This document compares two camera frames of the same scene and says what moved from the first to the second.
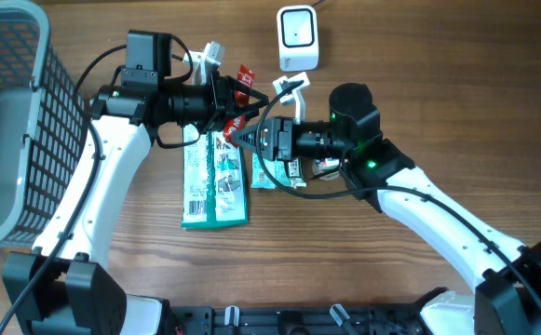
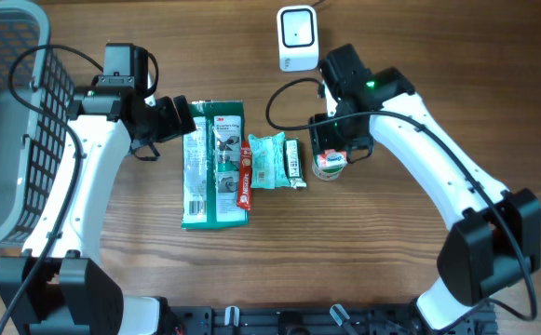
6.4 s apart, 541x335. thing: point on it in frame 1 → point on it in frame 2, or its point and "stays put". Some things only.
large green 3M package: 214,180 stays put
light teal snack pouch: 259,177 stays put
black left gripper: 224,92 → 173,125
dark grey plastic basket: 30,122 stays put
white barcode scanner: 298,37 stays put
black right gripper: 280,139 → 322,139
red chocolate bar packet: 248,76 → 244,192
